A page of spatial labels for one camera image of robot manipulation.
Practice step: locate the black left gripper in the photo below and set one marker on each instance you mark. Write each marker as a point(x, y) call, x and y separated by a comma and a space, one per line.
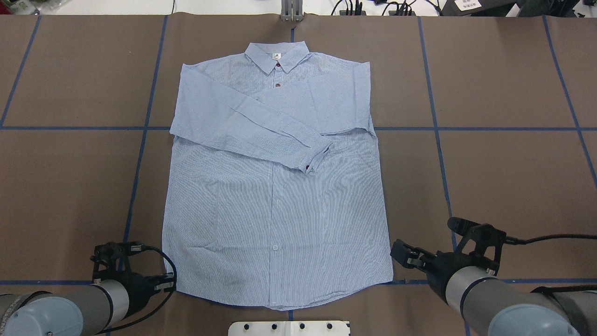
point(138, 285)

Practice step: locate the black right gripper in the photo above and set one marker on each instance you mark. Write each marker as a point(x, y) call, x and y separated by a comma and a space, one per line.
point(438, 269)

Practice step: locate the light blue striped shirt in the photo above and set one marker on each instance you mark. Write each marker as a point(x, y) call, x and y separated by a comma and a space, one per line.
point(275, 192)

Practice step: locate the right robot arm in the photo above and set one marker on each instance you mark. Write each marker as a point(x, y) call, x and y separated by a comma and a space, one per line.
point(491, 307)

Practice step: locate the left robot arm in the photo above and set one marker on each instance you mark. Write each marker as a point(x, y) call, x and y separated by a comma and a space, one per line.
point(92, 310)

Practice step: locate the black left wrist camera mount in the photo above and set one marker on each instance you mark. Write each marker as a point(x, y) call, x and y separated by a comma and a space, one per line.
point(111, 260)

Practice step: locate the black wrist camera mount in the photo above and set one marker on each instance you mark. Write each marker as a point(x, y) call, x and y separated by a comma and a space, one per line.
point(481, 244)
point(111, 260)

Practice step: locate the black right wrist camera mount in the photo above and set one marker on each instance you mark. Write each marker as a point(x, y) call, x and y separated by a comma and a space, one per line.
point(481, 244)

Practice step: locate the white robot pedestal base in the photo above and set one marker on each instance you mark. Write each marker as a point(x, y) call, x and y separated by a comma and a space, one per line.
point(291, 328)

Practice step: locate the aluminium frame post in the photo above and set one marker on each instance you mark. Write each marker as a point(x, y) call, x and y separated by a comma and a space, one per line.
point(292, 10)

